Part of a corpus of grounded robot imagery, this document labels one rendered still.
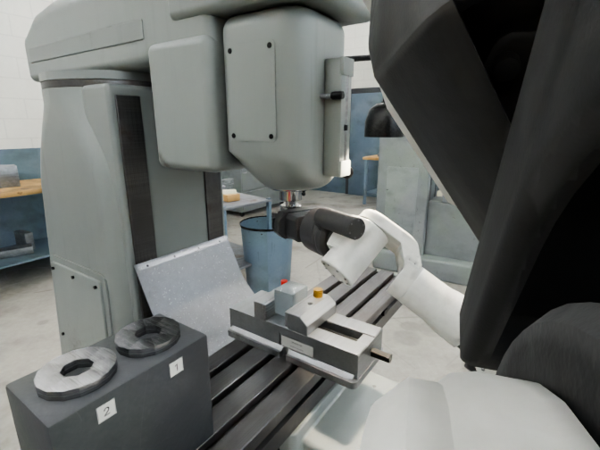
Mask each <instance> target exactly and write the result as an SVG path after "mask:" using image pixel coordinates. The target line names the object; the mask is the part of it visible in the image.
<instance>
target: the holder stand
mask: <svg viewBox="0 0 600 450"><path fill-rule="evenodd" d="M5 389H6V393H7V396H8V400H9V404H10V407H11V411H12V418H13V422H14V426H15V429H16V433H17V437H18V440H19V444H20V448H21V450H196V449H197V448H198V447H199V446H200V445H202V444H203V442H205V441H206V440H207V439H208V438H209V437H210V436H211V435H212V434H213V432H214V431H213V408H212V396H211V383H210V372H209V360H208V347H207V336H206V335H205V334H204V333H202V332H200V331H198V330H195V329H192V328H190V327H189V326H187V325H184V324H182V323H180V322H178V321H175V320H174V319H171V318H169V317H167V316H164V315H162V314H160V313H158V314H156V315H155V316H153V317H150V318H145V319H141V320H138V321H134V322H131V323H130V324H128V325H127V326H125V327H123V328H122V329H120V331H119V332H118V333H116V334H114V335H111V336H109V337H107V338H105V339H103V340H101V341H98V342H96V343H94V344H93V345H91V346H88V347H85V348H80V349H76V350H73V351H70V352H68V353H66V354H61V355H59V356H57V357H56V358H54V359H53V360H51V361H50V362H47V363H46V364H45V365H44V366H43V367H42V368H41V369H39V370H37V371H33V372H31V373H30V374H28V375H26V376H24V377H22V378H19V379H17V380H15V381H13V382H11V383H9V384H7V385H6V387H5Z"/></svg>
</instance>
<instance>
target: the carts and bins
mask: <svg viewBox="0 0 600 450"><path fill-rule="evenodd" d="M222 193H223V209H224V225H225V235H226V236H227V237H228V231H227V214H226V210H230V209H235V208H240V207H245V206H249V205H254V204H263V203H266V212H267V215H265V216H255V217H250V218H246V219H243V220H242V221H241V222H240V223H239V225H240V227H241V234H242V242H243V245H242V246H241V245H238V244H235V243H232V242H230V241H229V244H230V246H231V249H232V251H233V254H234V255H235V258H236V260H237V264H238V266H239V269H240V270H243V269H246V282H247V284H248V286H249V287H250V288H251V289H252V291H253V292H254V293H257V292H259V291H261V290H263V291H266V292H271V291H272V290H273V289H275V288H278V287H279V286H281V280H282V279H287V281H290V273H291V259H292V244H293V239H291V238H287V239H284V238H283V237H280V236H279V235H278V234H276V233H275V232H274V231H273V228H272V225H271V218H272V216H271V201H272V199H271V198H269V197H268V198H264V197H259V196H251V195H247V194H243V193H238V192H237V191H236V189H234V179H231V178H228V179H223V180H222Z"/></svg>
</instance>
